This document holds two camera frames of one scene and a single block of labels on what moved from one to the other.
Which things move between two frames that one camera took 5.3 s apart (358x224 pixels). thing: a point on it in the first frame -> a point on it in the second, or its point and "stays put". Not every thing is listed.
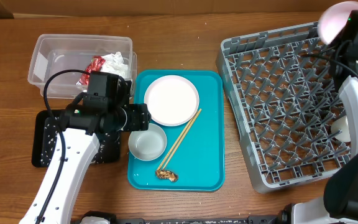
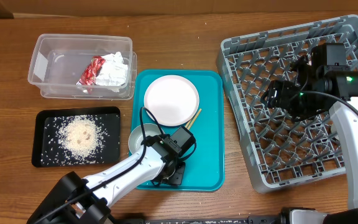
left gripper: x=139 y=118 -> x=178 y=177
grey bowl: x=149 y=144 stays put
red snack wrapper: x=96 y=65 stays put
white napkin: x=114 y=63 stays put
